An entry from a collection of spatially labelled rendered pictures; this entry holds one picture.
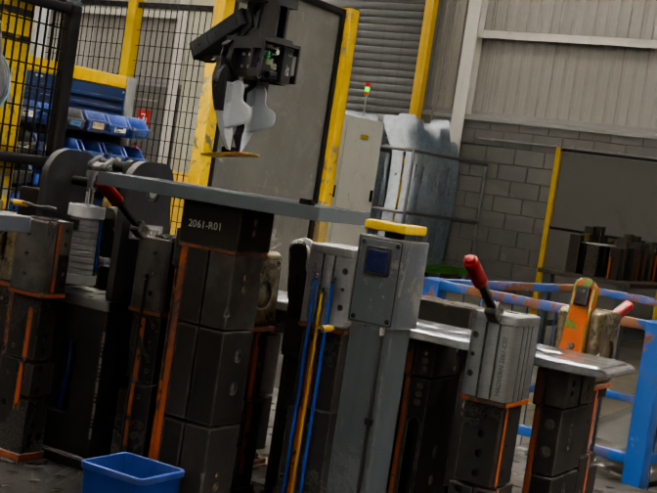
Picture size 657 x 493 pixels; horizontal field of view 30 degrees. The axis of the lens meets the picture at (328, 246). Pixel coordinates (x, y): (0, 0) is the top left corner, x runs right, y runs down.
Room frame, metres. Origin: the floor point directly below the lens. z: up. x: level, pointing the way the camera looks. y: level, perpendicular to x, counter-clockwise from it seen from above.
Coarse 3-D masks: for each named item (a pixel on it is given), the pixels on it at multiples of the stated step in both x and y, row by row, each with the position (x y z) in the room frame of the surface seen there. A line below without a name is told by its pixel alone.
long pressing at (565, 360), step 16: (416, 336) 1.80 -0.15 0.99; (432, 336) 1.79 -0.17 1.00; (448, 336) 1.78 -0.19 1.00; (464, 336) 1.82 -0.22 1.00; (544, 352) 1.77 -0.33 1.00; (560, 352) 1.81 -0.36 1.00; (576, 352) 1.84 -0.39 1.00; (560, 368) 1.69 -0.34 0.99; (576, 368) 1.67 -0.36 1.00; (592, 368) 1.67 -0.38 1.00; (608, 368) 1.72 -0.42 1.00; (624, 368) 1.76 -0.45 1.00
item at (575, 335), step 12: (576, 288) 1.92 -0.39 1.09; (588, 288) 1.91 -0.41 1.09; (576, 300) 1.91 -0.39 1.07; (588, 300) 1.90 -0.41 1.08; (576, 312) 1.91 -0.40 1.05; (588, 312) 1.90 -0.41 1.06; (576, 324) 1.90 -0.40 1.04; (588, 324) 1.90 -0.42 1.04; (564, 336) 1.91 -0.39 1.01; (576, 336) 1.90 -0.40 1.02; (564, 348) 1.90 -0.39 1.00; (576, 348) 1.89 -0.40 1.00
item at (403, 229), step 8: (368, 224) 1.55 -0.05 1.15; (376, 224) 1.54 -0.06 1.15; (384, 224) 1.53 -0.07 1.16; (392, 224) 1.53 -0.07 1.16; (400, 224) 1.52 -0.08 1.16; (408, 224) 1.56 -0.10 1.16; (392, 232) 1.53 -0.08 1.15; (400, 232) 1.52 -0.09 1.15; (408, 232) 1.52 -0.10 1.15; (416, 232) 1.54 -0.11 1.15; (424, 232) 1.56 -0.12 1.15
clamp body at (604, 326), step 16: (560, 320) 1.92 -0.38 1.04; (592, 320) 1.90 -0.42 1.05; (608, 320) 1.92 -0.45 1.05; (560, 336) 1.92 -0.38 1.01; (592, 336) 1.90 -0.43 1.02; (608, 336) 1.94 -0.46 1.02; (592, 352) 1.90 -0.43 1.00; (608, 352) 1.96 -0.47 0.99; (608, 384) 1.96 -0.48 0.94; (592, 400) 1.92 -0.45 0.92; (592, 416) 1.93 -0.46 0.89; (592, 448) 1.97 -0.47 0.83; (592, 464) 1.98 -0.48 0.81; (576, 480) 1.90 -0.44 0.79; (592, 480) 1.97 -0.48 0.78
